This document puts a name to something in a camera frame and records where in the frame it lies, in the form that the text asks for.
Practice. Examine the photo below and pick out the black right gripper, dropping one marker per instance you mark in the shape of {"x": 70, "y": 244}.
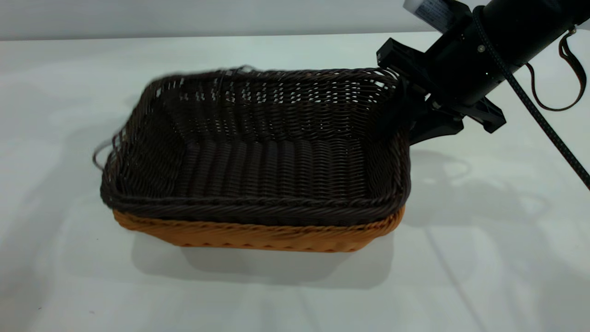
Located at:
{"x": 451, "y": 64}

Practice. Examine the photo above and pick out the dark brown wicker basket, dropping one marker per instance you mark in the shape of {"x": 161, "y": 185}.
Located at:
{"x": 276, "y": 170}

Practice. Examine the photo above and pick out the light brown wicker basket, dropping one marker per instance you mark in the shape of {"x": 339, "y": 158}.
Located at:
{"x": 258, "y": 235}

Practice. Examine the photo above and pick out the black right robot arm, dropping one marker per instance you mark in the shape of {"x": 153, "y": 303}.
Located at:
{"x": 530, "y": 27}

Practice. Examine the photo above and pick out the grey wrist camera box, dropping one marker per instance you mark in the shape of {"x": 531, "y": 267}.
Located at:
{"x": 438, "y": 11}

